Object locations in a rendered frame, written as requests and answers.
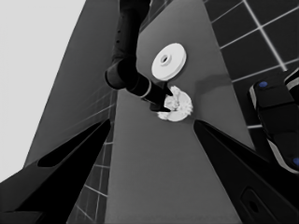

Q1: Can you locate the large thick white disc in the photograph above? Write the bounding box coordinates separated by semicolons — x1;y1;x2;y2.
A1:
150;42;188;81

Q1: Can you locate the white round carrier with pins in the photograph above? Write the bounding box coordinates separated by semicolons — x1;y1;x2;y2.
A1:
157;85;194;123

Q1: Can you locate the dark robot body with pale edges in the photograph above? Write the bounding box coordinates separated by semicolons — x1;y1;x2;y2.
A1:
248;66;299;175

